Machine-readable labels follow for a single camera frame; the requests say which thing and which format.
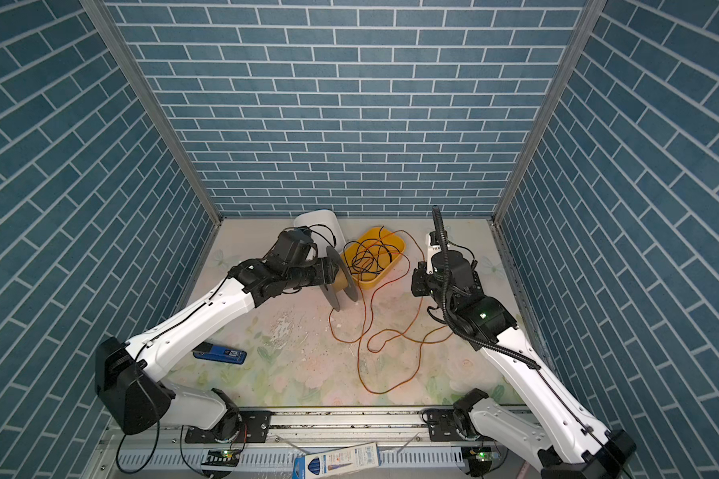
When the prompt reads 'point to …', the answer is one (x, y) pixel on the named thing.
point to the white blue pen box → (335, 463)
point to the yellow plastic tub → (391, 239)
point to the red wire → (365, 315)
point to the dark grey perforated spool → (346, 281)
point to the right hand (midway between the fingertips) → (416, 261)
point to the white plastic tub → (325, 228)
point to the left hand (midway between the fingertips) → (331, 269)
